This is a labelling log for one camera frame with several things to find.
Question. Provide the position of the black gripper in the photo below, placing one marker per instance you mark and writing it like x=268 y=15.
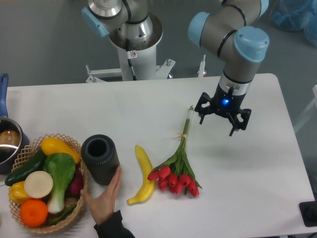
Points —
x=223 y=103

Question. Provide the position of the dark grey ribbed vase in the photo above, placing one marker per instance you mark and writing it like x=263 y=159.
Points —
x=100 y=157

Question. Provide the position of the black sleeved forearm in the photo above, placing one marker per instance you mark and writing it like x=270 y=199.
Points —
x=113 y=227

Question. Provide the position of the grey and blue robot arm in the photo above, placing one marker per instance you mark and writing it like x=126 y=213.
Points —
x=229 y=35

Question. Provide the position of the person's bare hand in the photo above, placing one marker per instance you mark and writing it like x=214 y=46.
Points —
x=102 y=207

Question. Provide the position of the red tulip bouquet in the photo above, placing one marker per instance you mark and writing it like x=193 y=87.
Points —
x=176 y=173

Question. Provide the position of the yellow banana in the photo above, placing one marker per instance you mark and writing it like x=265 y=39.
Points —
x=147 y=186

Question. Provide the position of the blue plastic bag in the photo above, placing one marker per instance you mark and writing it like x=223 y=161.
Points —
x=296 y=15

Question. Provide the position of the black device at edge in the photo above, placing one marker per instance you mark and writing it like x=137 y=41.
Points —
x=309 y=213

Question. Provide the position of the purple red onion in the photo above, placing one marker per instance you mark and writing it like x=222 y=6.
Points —
x=77 y=183

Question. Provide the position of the green bok choy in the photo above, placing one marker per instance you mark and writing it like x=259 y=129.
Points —
x=61 y=167

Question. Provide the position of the yellow squash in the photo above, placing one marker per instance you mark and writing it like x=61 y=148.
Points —
x=53 y=145

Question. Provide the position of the woven wicker basket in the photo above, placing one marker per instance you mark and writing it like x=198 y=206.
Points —
x=26 y=153

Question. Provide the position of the dark green cucumber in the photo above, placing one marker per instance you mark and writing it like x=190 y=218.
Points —
x=35 y=163

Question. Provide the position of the green chili pepper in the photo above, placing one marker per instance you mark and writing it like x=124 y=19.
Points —
x=61 y=216

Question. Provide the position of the white round radish slice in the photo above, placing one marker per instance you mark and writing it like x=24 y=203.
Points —
x=38 y=184

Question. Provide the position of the orange fruit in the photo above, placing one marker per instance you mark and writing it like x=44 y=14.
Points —
x=33 y=212

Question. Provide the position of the yellow bell pepper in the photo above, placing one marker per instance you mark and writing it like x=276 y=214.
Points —
x=17 y=193

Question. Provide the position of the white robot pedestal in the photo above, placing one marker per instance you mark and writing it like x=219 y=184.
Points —
x=137 y=50

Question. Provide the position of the blue handled saucepan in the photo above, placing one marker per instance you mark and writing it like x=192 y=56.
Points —
x=12 y=137

